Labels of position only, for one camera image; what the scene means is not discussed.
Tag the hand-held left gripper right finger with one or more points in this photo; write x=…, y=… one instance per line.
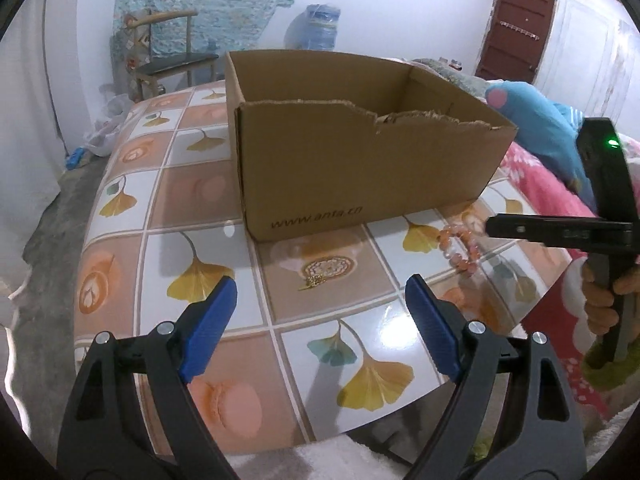
x=435, y=332

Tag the brown door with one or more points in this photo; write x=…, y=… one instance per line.
x=515, y=35

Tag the ginkgo leaf patterned tablecloth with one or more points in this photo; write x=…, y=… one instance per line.
x=200, y=200

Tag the person's right forearm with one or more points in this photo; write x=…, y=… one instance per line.
x=602, y=367

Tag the brown cardboard box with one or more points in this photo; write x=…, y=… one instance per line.
x=360, y=170

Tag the white plastic bag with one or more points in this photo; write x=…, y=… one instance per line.
x=107, y=125

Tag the pink floral blanket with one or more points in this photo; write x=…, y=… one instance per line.
x=545, y=180

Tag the wooden chair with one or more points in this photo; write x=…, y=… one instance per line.
x=175, y=62

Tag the person's right hand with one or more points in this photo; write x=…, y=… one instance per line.
x=597, y=300

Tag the blue pillow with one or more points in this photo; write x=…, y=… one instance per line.
x=535, y=120

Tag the blue water jug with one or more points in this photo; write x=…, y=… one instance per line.
x=315, y=27

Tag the teal floral hanging cloth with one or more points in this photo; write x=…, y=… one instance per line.
x=225, y=0

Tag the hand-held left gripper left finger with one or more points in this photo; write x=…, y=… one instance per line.
x=210, y=332

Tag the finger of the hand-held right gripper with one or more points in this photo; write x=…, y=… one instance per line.
x=515, y=231
x=545, y=218

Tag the small blue packet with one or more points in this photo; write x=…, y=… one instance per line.
x=74, y=157

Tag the white wardrobe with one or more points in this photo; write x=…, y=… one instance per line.
x=585, y=50

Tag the patterned grey quilt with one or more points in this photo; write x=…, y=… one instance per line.
x=445, y=70

